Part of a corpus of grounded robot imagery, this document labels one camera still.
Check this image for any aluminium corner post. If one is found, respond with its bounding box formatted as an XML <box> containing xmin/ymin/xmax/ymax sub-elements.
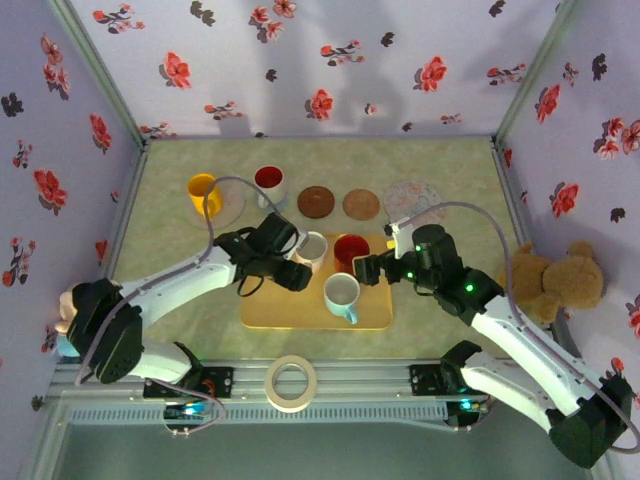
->
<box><xmin>47</xmin><ymin>0</ymin><xmax>151</xmax><ymax>146</ymax></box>
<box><xmin>492</xmin><ymin>0</ymin><xmax>587</xmax><ymax>144</ymax></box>

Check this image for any controller board green light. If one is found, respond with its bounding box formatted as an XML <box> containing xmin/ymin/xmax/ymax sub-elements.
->
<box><xmin>163</xmin><ymin>401</ymin><xmax>214</xmax><ymax>422</ymax></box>
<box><xmin>447</xmin><ymin>397</ymin><xmax>490</xmax><ymax>431</ymax></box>

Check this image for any white cup red inside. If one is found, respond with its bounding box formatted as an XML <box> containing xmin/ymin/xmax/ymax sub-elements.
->
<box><xmin>253</xmin><ymin>165</ymin><xmax>290</xmax><ymax>210</ymax></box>

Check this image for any light blue cup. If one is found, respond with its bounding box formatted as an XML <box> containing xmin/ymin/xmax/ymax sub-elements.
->
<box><xmin>323</xmin><ymin>272</ymin><xmax>362</xmax><ymax>326</ymax></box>

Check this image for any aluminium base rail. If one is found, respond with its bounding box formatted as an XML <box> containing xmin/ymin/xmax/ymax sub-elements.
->
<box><xmin>47</xmin><ymin>357</ymin><xmax>596</xmax><ymax>401</ymax></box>

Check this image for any light brown cork coaster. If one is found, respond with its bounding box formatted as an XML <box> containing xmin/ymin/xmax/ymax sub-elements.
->
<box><xmin>342</xmin><ymin>188</ymin><xmax>381</xmax><ymax>222</ymax></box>

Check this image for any grey right arm cable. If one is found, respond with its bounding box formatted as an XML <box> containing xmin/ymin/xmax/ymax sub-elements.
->
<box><xmin>394</xmin><ymin>200</ymin><xmax>640</xmax><ymax>456</ymax></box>

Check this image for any pink white plush toy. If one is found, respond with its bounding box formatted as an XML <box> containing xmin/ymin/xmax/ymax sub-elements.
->
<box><xmin>53</xmin><ymin>292</ymin><xmax>76</xmax><ymax>356</ymax></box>

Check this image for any aluminium side rail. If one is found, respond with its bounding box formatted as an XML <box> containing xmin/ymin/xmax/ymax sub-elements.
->
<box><xmin>492</xmin><ymin>139</ymin><xmax>584</xmax><ymax>359</ymax></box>
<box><xmin>107</xmin><ymin>142</ymin><xmax>151</xmax><ymax>271</ymax></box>

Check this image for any red cup with black handle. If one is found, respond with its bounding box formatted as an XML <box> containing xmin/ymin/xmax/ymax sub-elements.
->
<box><xmin>333</xmin><ymin>233</ymin><xmax>372</xmax><ymax>276</ymax></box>

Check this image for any brown teddy bear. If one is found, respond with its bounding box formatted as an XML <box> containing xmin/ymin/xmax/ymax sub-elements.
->
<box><xmin>497</xmin><ymin>241</ymin><xmax>605</xmax><ymax>326</ymax></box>

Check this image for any pale pink cup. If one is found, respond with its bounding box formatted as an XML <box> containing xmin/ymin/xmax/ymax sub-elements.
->
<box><xmin>294</xmin><ymin>230</ymin><xmax>330</xmax><ymax>275</ymax></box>

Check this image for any grey slotted cable duct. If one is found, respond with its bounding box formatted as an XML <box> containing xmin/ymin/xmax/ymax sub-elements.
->
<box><xmin>67</xmin><ymin>403</ymin><xmax>449</xmax><ymax>427</ymax></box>

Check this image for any yellow cup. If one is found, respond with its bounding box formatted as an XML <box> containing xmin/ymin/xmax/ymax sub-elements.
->
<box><xmin>186</xmin><ymin>172</ymin><xmax>225</xmax><ymax>220</ymax></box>

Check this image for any masking tape roll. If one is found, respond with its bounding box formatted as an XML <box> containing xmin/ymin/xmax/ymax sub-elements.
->
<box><xmin>263</xmin><ymin>354</ymin><xmax>318</xmax><ymax>414</ymax></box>

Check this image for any cartoon printed round coaster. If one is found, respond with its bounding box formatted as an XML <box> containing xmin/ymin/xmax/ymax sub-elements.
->
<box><xmin>183</xmin><ymin>177</ymin><xmax>247</xmax><ymax>230</ymax></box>
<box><xmin>382</xmin><ymin>180</ymin><xmax>446</xmax><ymax>226</ymax></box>

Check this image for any yellow plastic tray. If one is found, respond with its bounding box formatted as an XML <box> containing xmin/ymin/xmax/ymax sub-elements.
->
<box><xmin>239</xmin><ymin>232</ymin><xmax>395</xmax><ymax>331</ymax></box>

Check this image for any dark brown round coaster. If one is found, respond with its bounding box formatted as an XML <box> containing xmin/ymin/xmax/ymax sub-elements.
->
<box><xmin>296</xmin><ymin>185</ymin><xmax>336</xmax><ymax>220</ymax></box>

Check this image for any thin black left wrist cable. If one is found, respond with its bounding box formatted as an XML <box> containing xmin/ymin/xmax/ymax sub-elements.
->
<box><xmin>236</xmin><ymin>273</ymin><xmax>267</xmax><ymax>299</ymax></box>

